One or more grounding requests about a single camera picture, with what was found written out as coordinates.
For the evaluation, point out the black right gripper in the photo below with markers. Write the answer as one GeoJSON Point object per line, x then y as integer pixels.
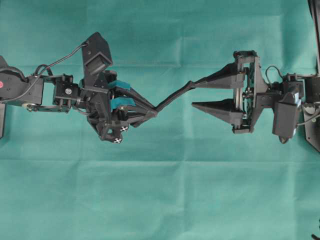
{"type": "Point", "coordinates": [258, 94]}

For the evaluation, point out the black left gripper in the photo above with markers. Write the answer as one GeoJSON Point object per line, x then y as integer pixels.
{"type": "Point", "coordinates": [112, 105]}

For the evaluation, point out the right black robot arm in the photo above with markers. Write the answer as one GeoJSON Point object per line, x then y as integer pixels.
{"type": "Point", "coordinates": [290, 82]}

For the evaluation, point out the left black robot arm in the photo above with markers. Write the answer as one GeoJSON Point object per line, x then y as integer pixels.
{"type": "Point", "coordinates": [39, 93]}

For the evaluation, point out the green table cloth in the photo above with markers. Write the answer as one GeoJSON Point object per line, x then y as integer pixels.
{"type": "Point", "coordinates": [183, 175]}

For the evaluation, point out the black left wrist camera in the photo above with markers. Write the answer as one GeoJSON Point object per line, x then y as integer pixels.
{"type": "Point", "coordinates": [96, 55]}

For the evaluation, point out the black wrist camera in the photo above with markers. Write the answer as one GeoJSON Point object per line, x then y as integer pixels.
{"type": "Point", "coordinates": [96, 55]}
{"type": "Point", "coordinates": [286, 114]}

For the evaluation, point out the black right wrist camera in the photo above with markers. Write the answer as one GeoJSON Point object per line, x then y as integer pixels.
{"type": "Point", "coordinates": [286, 114]}

